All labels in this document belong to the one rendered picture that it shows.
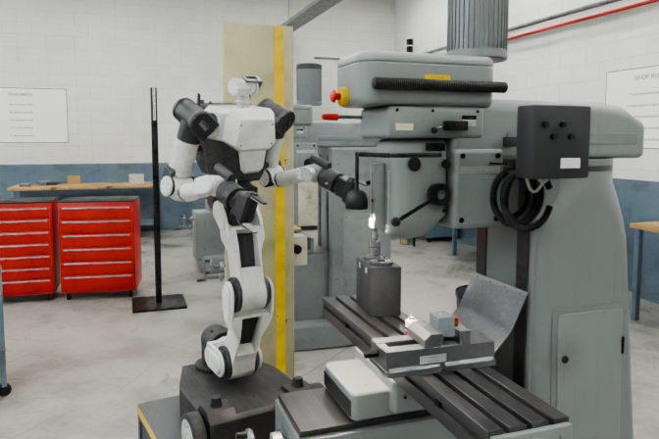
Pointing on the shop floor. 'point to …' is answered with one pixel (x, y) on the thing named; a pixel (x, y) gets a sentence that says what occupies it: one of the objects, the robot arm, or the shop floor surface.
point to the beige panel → (266, 56)
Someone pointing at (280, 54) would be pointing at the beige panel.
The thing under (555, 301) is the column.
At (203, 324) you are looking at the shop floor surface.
